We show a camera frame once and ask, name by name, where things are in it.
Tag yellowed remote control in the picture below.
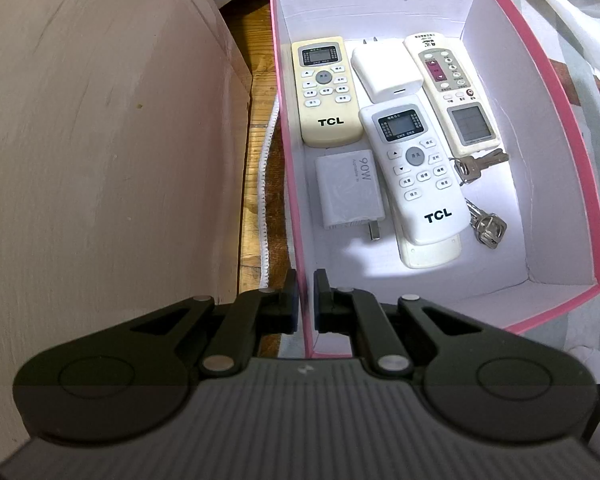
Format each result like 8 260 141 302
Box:
291 36 364 149

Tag long cream remote control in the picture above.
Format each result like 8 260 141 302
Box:
404 32 502 161

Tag white braided cord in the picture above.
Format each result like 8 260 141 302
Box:
253 101 281 289

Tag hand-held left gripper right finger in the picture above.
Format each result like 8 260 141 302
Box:
313 268 482 379

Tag pink cardboard box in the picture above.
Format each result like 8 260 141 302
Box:
268 0 600 359

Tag white wall charger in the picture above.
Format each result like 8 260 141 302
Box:
350 36 425 103

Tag white remote control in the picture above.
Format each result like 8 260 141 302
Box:
358 101 469 246

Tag grey wall charger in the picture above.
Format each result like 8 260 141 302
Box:
314 150 384 242

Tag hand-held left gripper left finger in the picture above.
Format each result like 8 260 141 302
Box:
130 269 301 379

